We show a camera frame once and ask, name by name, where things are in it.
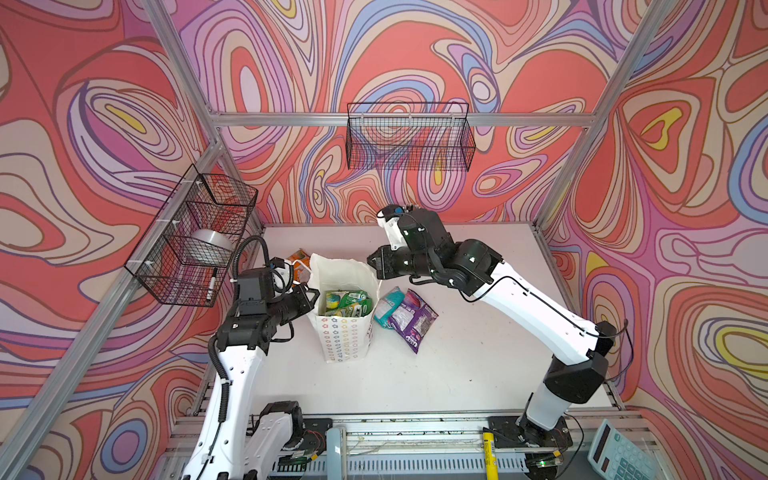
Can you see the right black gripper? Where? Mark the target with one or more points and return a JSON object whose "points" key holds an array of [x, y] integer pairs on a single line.
{"points": [[384, 267]]}

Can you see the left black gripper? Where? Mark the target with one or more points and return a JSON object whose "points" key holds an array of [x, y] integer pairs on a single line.
{"points": [[303, 303]]}

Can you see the yellow green Fox's packet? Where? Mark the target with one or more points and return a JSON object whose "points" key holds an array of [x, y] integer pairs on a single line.
{"points": [[334, 300]]}

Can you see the green white snack packet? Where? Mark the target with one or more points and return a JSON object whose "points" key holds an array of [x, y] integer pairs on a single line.
{"points": [[357, 310]]}

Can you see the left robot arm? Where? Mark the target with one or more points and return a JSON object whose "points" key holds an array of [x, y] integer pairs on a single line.
{"points": [[237, 351]]}

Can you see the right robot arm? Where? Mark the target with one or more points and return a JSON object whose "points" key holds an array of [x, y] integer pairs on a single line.
{"points": [[579, 347]]}

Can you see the black marker pen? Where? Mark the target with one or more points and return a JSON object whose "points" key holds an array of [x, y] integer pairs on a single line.
{"points": [[211, 285]]}

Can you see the orange snack packet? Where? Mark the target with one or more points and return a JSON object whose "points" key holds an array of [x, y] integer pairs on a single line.
{"points": [[300, 261]]}

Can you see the purple snack packet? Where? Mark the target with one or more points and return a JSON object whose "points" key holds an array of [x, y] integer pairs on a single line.
{"points": [[412, 319]]}

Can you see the teal snack packet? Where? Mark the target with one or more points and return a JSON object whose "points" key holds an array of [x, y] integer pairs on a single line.
{"points": [[386, 306]]}

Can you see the silver tape roll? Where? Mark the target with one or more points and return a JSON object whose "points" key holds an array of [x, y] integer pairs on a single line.
{"points": [[208, 247]]}

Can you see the yellow marker pen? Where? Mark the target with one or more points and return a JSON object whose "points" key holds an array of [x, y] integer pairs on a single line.
{"points": [[491, 467]]}

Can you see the white calculator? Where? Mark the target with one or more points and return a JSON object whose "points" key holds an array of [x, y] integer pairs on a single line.
{"points": [[614, 457]]}

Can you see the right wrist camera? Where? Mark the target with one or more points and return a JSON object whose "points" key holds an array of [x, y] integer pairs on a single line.
{"points": [[388, 218]]}

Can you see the black wire basket left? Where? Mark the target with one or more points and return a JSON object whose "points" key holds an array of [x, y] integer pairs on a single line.
{"points": [[199, 200]]}

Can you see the black wire basket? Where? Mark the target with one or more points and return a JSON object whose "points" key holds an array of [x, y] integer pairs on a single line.
{"points": [[409, 136], [199, 200]]}

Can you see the black wire basket back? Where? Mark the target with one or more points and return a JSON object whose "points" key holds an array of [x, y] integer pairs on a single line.
{"points": [[409, 136]]}

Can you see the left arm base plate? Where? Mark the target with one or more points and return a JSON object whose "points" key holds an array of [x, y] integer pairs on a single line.
{"points": [[313, 440]]}

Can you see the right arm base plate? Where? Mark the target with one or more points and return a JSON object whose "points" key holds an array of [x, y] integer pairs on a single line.
{"points": [[510, 433]]}

